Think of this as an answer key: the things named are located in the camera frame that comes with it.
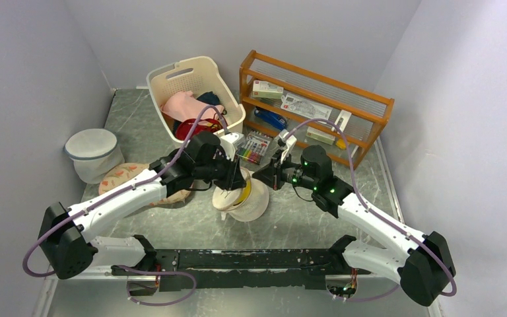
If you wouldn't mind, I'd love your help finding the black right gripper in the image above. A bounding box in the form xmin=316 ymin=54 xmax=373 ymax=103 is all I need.
xmin=253 ymin=149 xmax=317 ymax=191

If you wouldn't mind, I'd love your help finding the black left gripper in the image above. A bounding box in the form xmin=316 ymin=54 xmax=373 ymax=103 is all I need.
xmin=195 ymin=149 xmax=248 ymax=191

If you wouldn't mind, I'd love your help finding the white mesh laundry bag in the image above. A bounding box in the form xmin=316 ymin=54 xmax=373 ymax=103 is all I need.
xmin=212 ymin=167 xmax=269 ymax=223

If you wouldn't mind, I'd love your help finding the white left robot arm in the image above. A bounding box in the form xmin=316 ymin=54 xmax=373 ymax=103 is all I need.
xmin=38 ymin=131 xmax=247 ymax=279

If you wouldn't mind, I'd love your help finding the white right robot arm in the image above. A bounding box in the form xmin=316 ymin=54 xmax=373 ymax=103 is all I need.
xmin=253 ymin=145 xmax=456 ymax=306

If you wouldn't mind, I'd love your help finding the yellow bra in bag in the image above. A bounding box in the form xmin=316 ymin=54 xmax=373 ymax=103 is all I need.
xmin=232 ymin=180 xmax=252 ymax=207

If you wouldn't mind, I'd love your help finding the cream plastic laundry basket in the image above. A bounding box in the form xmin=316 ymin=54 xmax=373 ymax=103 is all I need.
xmin=147 ymin=56 xmax=246 ymax=147

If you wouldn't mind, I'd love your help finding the floral pink bra bag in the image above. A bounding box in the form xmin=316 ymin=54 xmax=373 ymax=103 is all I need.
xmin=98 ymin=163 xmax=191 ymax=207

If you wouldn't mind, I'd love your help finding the pack of coloured markers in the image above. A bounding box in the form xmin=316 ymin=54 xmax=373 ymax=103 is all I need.
xmin=237 ymin=131 xmax=273 ymax=165

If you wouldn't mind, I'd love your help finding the blue stapler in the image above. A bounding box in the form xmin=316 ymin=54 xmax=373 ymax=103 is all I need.
xmin=254 ymin=107 xmax=288 ymax=131

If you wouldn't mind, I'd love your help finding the green white box lower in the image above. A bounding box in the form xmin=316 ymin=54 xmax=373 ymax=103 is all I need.
xmin=306 ymin=127 xmax=335 ymax=145

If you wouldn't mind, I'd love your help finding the green white box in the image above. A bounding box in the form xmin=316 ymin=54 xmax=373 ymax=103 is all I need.
xmin=306 ymin=127 xmax=335 ymax=145
xmin=252 ymin=80 xmax=284 ymax=99

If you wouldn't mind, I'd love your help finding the red garment in basket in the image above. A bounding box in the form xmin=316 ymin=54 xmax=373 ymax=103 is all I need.
xmin=174 ymin=118 xmax=223 ymax=141

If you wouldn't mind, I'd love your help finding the orange wooden shelf rack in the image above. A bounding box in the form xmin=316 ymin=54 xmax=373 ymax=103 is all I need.
xmin=239 ymin=50 xmax=395 ymax=166

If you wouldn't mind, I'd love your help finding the clear blister pack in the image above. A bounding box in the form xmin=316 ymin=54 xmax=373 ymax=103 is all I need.
xmin=280 ymin=92 xmax=333 ymax=120

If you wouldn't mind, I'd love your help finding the yellow small block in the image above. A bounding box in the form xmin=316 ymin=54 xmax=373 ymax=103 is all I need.
xmin=335 ymin=139 xmax=349 ymax=150

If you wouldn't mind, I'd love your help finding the green white box upper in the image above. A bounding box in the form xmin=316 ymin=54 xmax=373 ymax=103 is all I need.
xmin=252 ymin=80 xmax=284 ymax=99

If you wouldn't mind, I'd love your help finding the dark blue garment in basket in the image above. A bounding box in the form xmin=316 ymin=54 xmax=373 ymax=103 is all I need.
xmin=196 ymin=91 xmax=221 ymax=106

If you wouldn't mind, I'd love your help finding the pink cloth in basket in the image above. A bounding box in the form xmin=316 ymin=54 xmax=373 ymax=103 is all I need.
xmin=160 ymin=90 xmax=224 ymax=122

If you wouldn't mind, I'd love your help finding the white pen on shelf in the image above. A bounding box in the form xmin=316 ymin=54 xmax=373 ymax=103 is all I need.
xmin=351 ymin=145 xmax=360 ymax=159

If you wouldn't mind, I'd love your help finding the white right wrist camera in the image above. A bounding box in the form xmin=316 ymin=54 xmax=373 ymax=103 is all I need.
xmin=277 ymin=129 xmax=297 ymax=163

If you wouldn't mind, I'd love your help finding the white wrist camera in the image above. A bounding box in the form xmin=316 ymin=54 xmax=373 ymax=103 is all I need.
xmin=277 ymin=129 xmax=297 ymax=163
xmin=219 ymin=132 xmax=245 ymax=161

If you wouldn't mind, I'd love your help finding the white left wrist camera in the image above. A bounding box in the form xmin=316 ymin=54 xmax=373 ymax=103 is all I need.
xmin=219 ymin=132 xmax=245 ymax=161

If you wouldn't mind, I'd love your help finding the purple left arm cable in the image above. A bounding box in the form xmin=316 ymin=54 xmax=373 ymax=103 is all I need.
xmin=22 ymin=104 xmax=230 ymax=307

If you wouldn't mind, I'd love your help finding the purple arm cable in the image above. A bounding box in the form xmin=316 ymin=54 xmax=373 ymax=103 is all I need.
xmin=22 ymin=104 xmax=230 ymax=307
xmin=285 ymin=119 xmax=458 ymax=304

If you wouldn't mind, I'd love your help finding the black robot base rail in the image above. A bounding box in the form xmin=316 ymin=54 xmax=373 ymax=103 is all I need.
xmin=111 ymin=248 xmax=354 ymax=295

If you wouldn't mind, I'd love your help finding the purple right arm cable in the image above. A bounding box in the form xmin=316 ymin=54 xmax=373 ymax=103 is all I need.
xmin=285 ymin=119 xmax=458 ymax=304

